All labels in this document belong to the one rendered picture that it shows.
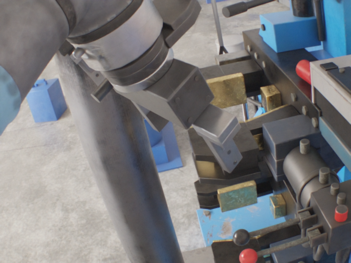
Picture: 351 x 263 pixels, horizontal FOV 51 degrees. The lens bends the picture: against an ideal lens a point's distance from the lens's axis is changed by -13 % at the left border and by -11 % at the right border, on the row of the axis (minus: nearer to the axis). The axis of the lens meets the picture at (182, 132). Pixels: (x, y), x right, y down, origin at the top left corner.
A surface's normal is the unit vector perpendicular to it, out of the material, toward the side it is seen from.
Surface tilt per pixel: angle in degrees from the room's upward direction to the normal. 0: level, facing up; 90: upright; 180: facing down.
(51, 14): 92
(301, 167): 34
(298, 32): 90
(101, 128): 90
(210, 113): 25
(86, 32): 113
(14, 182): 0
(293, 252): 0
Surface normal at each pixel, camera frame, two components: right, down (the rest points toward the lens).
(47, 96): -0.20, 0.54
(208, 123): -0.40, -0.55
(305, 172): -0.69, -0.58
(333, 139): -0.97, 0.23
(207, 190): -0.18, -0.84
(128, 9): 0.74, 0.29
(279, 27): 0.14, 0.49
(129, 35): 0.53, 0.52
